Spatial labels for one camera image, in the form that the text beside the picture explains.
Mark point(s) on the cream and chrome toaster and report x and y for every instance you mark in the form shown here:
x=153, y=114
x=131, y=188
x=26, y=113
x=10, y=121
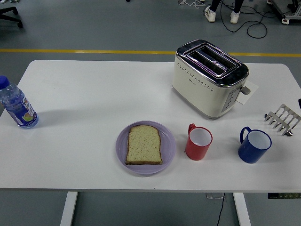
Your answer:
x=200, y=94

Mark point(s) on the white table leg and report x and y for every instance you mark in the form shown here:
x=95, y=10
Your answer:
x=68, y=209
x=242, y=209

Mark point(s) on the red enamel cup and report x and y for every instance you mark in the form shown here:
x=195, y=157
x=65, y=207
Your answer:
x=196, y=151

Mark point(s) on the blue enamel cup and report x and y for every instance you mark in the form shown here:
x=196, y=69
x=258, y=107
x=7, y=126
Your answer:
x=250, y=154

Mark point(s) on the black table control panel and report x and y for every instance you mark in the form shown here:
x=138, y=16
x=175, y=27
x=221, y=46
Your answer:
x=284, y=196

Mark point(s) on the plastic bottle with blue cap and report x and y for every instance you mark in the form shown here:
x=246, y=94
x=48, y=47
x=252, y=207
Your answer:
x=18, y=108

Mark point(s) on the white paper sheet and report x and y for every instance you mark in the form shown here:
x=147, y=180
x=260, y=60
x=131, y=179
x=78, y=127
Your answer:
x=254, y=87

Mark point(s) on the slice of bread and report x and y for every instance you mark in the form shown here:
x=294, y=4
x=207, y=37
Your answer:
x=144, y=146

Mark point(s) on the metal equipment cart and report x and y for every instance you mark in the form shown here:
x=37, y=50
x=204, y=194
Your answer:
x=288, y=11

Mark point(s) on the purple round plate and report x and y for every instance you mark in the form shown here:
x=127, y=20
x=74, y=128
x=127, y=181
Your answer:
x=168, y=146

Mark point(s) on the metal toast rack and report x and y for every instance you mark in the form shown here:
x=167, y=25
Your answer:
x=283, y=115

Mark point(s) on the black office chair base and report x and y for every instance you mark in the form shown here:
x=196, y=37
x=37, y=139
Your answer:
x=10, y=10

